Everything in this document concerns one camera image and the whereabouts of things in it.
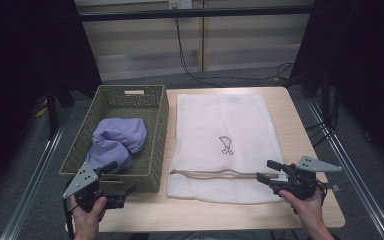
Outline black metal stand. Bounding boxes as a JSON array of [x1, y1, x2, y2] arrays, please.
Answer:
[[44, 79, 76, 140], [319, 71, 335, 134]]

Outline right hand-held gripper cable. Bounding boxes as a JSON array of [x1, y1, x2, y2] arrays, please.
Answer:
[[314, 179, 330, 202]]

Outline metal floor rail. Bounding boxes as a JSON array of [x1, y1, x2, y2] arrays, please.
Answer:
[[306, 98, 384, 240], [0, 109, 71, 240]]

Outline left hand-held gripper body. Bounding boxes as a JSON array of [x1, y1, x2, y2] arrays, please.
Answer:
[[62, 162, 128, 213]]

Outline black wall cable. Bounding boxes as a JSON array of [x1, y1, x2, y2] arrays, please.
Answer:
[[174, 17, 296, 88]]

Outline green woven basket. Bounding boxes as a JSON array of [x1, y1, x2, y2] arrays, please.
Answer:
[[58, 84, 170, 193]]

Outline white mesh laundry bag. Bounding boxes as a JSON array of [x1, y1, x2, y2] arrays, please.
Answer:
[[166, 93, 288, 205]]

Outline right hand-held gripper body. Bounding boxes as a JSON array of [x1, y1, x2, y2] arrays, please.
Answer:
[[271, 155, 343, 201]]

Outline purple cloth garment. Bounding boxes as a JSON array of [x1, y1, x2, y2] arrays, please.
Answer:
[[84, 117, 148, 174]]

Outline left hand-held gripper cable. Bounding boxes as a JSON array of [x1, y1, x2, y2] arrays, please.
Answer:
[[63, 195, 80, 240]]

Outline person's right hand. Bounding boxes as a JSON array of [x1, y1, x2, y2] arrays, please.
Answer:
[[278, 188, 325, 232]]

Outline person's grey clothing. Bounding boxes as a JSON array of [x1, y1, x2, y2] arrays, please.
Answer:
[[129, 231, 301, 240]]

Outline black floor cables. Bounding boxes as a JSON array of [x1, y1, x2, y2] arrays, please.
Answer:
[[304, 89, 340, 148]]

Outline white wall outlet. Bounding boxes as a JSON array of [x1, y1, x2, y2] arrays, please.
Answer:
[[168, 0, 194, 10]]

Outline black horizontal bar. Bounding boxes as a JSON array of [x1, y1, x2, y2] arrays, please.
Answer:
[[79, 5, 315, 23]]

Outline hand-held gripper cable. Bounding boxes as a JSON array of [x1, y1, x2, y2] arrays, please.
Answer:
[[314, 179, 330, 202], [63, 195, 80, 240]]

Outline person's left hand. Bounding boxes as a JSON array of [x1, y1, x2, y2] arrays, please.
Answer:
[[69, 195, 108, 240]]

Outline dark curtain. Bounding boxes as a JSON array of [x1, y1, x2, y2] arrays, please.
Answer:
[[0, 0, 103, 204], [289, 0, 384, 174]]

